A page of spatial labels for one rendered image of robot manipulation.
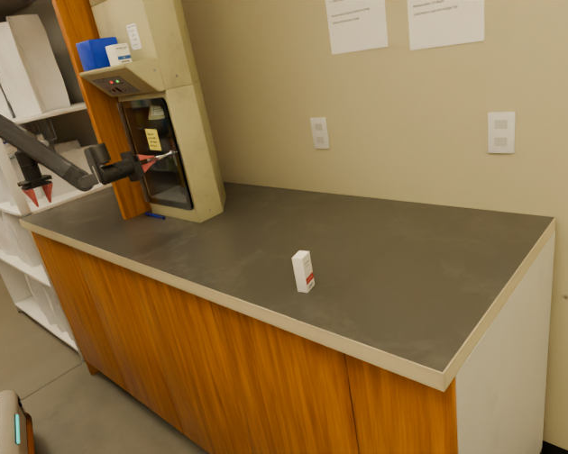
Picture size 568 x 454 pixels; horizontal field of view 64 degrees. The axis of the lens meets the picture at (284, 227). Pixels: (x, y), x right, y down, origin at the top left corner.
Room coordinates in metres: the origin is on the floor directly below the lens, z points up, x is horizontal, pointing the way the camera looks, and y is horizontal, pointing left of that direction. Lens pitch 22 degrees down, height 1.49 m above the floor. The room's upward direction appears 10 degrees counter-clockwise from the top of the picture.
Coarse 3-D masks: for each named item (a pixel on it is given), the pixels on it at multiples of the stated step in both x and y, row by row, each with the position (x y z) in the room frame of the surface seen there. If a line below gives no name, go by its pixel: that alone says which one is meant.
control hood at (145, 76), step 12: (144, 60) 1.51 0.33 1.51; (156, 60) 1.54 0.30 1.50; (84, 72) 1.67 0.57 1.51; (96, 72) 1.60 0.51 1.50; (108, 72) 1.56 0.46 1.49; (120, 72) 1.52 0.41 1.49; (132, 72) 1.48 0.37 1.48; (144, 72) 1.50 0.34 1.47; (156, 72) 1.53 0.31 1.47; (132, 84) 1.56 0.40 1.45; (144, 84) 1.52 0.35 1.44; (156, 84) 1.52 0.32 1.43
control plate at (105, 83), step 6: (102, 78) 1.63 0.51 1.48; (108, 78) 1.60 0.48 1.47; (114, 78) 1.58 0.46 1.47; (120, 78) 1.56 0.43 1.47; (96, 84) 1.69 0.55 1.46; (102, 84) 1.67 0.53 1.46; (108, 84) 1.64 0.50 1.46; (114, 84) 1.62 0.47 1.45; (120, 84) 1.60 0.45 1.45; (126, 84) 1.58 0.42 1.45; (126, 90) 1.63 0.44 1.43; (132, 90) 1.61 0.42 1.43; (138, 90) 1.58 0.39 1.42
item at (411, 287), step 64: (256, 192) 1.79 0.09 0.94; (320, 192) 1.64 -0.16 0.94; (128, 256) 1.35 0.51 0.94; (192, 256) 1.26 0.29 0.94; (256, 256) 1.18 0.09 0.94; (320, 256) 1.10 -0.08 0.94; (384, 256) 1.03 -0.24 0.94; (448, 256) 0.97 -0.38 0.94; (512, 256) 0.92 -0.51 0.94; (320, 320) 0.80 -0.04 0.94; (384, 320) 0.76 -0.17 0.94; (448, 320) 0.73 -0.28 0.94; (448, 384) 0.60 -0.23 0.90
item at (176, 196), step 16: (128, 112) 1.71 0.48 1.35; (144, 112) 1.63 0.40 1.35; (160, 112) 1.56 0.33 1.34; (128, 128) 1.74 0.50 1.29; (144, 128) 1.66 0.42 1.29; (160, 128) 1.58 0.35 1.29; (144, 144) 1.68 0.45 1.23; (160, 144) 1.60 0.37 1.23; (176, 144) 1.54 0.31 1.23; (144, 160) 1.70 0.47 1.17; (160, 160) 1.62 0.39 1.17; (176, 160) 1.55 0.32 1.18; (144, 176) 1.73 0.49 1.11; (160, 176) 1.64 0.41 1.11; (176, 176) 1.57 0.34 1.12; (160, 192) 1.67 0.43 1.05; (176, 192) 1.59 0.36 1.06; (192, 208) 1.54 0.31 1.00
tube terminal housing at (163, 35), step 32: (128, 0) 1.59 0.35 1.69; (160, 0) 1.59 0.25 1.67; (160, 32) 1.57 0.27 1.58; (160, 64) 1.55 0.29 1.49; (192, 64) 1.72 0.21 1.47; (128, 96) 1.71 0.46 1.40; (160, 96) 1.57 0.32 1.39; (192, 96) 1.61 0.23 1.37; (192, 128) 1.59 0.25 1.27; (192, 160) 1.56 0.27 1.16; (192, 192) 1.54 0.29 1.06; (224, 192) 1.80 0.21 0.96
